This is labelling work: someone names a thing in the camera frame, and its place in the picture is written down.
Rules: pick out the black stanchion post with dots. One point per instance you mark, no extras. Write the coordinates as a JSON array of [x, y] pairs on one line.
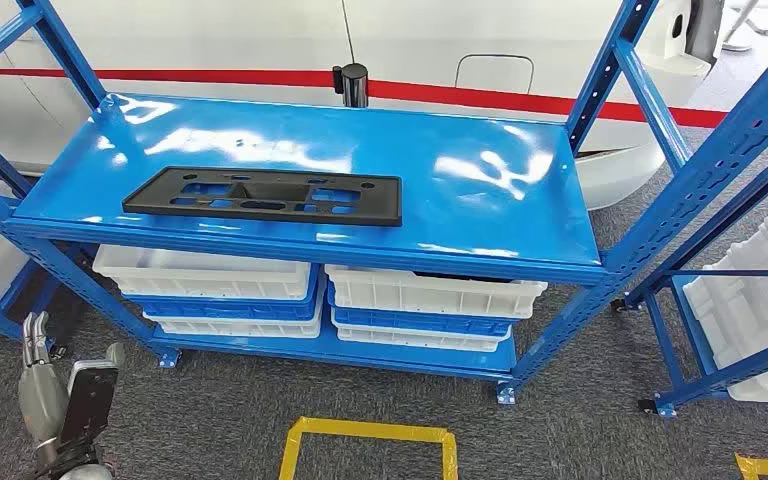
[[355, 83]]

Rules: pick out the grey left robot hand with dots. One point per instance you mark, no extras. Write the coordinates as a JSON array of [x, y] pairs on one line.
[[43, 404]]

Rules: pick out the black plastic plate bracket part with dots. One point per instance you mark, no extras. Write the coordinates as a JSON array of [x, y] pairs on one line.
[[371, 199]]

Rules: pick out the red barrier belt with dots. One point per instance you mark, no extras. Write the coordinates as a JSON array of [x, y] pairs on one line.
[[490, 98]]

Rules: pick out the white car body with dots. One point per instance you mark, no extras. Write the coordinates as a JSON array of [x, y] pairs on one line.
[[225, 33]]

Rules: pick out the black plastic part in crate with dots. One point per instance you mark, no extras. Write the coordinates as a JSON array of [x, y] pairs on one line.
[[463, 275]]

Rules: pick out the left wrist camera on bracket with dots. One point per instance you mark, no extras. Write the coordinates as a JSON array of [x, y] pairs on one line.
[[89, 404]]

